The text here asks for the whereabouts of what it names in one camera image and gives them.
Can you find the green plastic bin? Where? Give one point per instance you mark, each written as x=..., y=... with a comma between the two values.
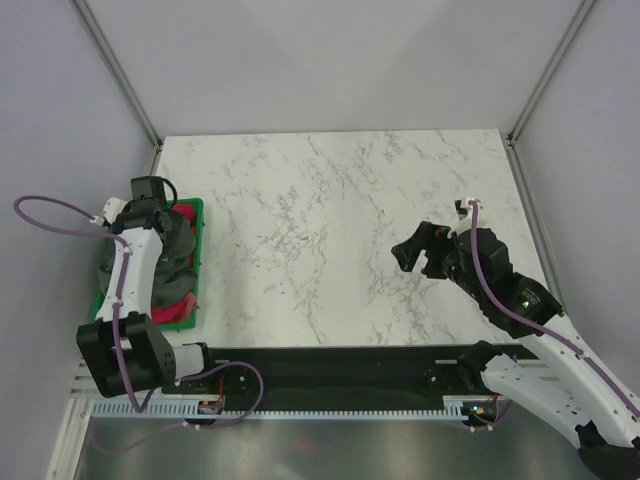
x=111, y=210

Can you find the pink t shirt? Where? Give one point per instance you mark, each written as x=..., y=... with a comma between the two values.
x=175, y=278

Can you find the white slotted cable duct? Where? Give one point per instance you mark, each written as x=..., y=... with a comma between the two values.
x=194, y=409

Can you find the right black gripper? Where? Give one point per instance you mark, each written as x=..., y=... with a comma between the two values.
x=406, y=253

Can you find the aluminium frame post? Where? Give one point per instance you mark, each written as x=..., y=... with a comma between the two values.
x=559, y=54
x=105, y=50

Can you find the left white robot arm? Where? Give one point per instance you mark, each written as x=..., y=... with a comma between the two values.
x=124, y=351

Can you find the dark grey t shirt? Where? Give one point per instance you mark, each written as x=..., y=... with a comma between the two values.
x=148, y=266

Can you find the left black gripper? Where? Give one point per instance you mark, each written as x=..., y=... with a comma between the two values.
x=176, y=222

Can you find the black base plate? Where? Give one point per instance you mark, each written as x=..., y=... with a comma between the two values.
x=340, y=378

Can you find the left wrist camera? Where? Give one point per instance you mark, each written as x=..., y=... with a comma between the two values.
x=150, y=192

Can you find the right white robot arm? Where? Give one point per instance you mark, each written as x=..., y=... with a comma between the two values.
x=592, y=409

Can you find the left aluminium frame post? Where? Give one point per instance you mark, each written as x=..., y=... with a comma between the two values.
x=105, y=50

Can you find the right aluminium frame post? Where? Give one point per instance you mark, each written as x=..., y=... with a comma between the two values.
x=559, y=54

